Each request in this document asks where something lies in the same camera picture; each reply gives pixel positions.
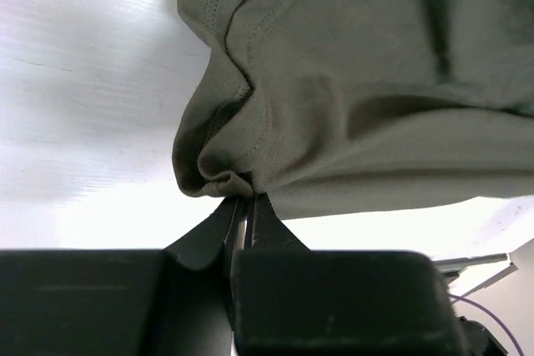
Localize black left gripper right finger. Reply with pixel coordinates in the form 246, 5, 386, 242
232, 195, 463, 355

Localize olive green shorts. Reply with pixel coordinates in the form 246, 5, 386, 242
172, 0, 533, 218

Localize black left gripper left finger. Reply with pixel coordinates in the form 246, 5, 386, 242
1, 199, 240, 355

